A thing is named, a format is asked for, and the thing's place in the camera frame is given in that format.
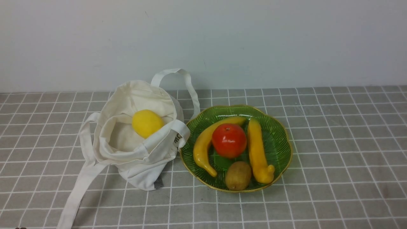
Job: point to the green leaf-shaped glass plate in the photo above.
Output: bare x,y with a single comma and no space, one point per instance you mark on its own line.
275,138

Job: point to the yellow lemon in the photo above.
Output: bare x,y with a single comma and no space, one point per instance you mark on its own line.
146,122

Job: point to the yellow banana left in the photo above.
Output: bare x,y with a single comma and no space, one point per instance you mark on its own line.
204,141

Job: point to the brown kiwi fruit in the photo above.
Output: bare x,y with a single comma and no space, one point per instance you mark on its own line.
238,176

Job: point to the yellow banana right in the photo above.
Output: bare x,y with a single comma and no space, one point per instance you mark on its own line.
262,171

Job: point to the yellow banana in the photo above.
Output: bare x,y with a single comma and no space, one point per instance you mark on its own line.
204,141
262,171

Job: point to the grey checked tablecloth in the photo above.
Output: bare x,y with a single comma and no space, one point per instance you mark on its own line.
348,169

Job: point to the white canvas tote bag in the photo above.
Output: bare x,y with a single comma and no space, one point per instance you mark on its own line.
107,138

